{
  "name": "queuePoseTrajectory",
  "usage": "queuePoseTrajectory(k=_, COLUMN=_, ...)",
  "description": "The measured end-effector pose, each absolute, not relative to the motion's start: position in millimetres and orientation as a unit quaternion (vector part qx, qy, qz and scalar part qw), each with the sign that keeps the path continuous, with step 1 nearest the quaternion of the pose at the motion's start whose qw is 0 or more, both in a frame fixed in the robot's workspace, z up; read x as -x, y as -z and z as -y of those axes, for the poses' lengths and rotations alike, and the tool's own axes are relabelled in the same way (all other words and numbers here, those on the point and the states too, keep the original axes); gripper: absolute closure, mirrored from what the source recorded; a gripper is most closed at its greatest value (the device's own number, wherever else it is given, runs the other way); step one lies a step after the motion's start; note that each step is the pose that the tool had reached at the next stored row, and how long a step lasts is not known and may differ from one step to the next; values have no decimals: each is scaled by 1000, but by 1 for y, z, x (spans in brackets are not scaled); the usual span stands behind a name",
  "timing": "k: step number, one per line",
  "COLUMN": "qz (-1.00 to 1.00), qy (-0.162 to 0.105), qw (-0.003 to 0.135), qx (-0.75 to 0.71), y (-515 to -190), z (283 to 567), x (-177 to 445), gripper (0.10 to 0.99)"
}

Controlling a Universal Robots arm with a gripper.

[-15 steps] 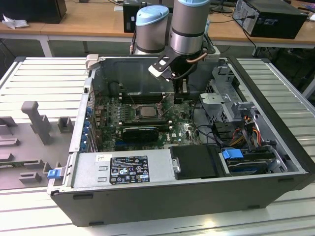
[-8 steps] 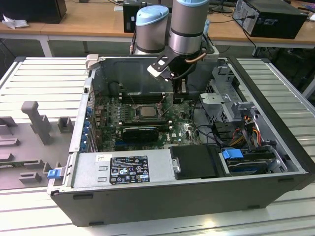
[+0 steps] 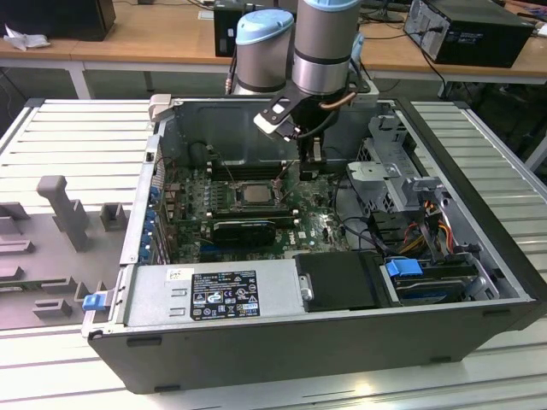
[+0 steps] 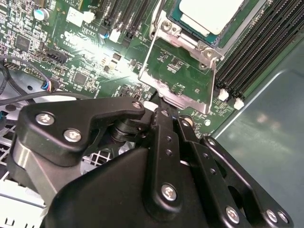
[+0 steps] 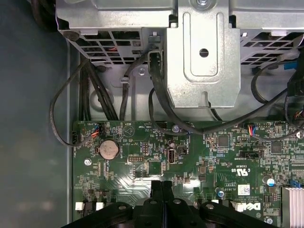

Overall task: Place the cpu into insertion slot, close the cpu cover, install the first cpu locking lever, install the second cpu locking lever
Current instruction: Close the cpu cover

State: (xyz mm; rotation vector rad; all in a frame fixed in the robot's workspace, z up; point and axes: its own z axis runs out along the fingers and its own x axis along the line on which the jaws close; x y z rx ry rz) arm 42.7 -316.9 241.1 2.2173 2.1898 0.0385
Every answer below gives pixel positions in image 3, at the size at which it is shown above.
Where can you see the silver square CPU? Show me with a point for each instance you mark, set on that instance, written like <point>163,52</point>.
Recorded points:
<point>255,195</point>

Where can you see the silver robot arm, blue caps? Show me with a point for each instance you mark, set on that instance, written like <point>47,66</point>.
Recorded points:
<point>322,42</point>

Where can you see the black RAM slot row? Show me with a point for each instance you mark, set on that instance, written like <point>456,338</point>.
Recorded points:
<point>252,171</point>
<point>252,214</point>

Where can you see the CPU socket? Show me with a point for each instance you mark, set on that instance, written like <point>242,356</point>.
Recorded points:
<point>239,200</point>

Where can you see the pale blue teach pendant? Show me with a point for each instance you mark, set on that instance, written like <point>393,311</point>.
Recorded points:
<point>358,47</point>

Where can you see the silver metal drive cage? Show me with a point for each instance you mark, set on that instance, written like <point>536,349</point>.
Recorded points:
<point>384,179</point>

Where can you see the green motherboard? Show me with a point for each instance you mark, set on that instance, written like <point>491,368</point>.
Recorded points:
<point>307,222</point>

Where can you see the black cylindrical board component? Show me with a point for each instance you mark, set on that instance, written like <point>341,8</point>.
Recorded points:
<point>197,153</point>

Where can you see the black monitor stand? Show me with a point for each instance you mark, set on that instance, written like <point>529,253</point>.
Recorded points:
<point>386,17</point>

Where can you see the small black computer tower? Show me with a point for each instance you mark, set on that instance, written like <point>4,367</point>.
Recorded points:
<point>224,25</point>

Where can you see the black graphics card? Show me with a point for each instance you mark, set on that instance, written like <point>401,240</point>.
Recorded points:
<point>243,234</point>

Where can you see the grey case corner latch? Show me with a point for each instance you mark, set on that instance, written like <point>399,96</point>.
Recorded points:
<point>161,107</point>

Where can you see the hard disk in blue carrier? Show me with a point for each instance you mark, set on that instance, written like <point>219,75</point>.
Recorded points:
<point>401,269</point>

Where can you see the open black PC case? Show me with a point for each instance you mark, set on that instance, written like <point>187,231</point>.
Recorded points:
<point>299,354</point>

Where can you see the grey power supply with label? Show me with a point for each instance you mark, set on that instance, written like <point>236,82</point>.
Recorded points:
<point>149,294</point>

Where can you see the large black box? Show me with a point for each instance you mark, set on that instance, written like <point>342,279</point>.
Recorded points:
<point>55,19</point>

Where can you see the blue plastic case latch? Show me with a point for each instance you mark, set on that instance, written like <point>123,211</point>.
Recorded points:
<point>94,302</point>

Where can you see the crumpled white paper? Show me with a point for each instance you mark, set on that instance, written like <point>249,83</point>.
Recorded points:
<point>30,40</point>

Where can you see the grey parts rack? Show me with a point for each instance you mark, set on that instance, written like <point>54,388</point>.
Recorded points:
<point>42,265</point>

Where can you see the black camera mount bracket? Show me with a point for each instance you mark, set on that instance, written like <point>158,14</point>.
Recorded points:
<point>288,104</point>

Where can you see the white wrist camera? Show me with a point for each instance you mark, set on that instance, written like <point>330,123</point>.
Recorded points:
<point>267,124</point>

